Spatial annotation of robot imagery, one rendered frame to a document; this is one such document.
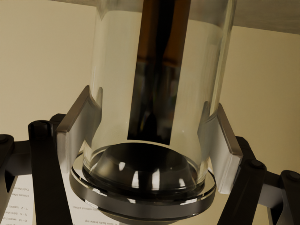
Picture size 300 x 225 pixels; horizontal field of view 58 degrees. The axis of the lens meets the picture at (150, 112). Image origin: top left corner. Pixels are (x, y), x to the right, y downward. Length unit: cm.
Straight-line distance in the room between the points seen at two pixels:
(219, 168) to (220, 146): 1
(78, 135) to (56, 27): 68
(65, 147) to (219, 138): 9
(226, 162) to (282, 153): 77
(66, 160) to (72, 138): 1
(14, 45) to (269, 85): 74
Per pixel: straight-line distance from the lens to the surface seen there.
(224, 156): 17
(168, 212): 17
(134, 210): 16
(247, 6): 61
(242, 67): 84
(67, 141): 16
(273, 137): 90
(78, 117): 17
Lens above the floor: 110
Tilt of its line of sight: 8 degrees up
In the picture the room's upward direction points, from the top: 173 degrees counter-clockwise
